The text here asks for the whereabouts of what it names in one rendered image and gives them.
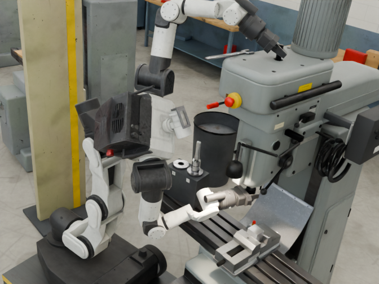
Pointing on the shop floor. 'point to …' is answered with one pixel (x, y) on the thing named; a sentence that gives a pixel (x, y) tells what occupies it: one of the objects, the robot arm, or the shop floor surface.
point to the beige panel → (54, 105)
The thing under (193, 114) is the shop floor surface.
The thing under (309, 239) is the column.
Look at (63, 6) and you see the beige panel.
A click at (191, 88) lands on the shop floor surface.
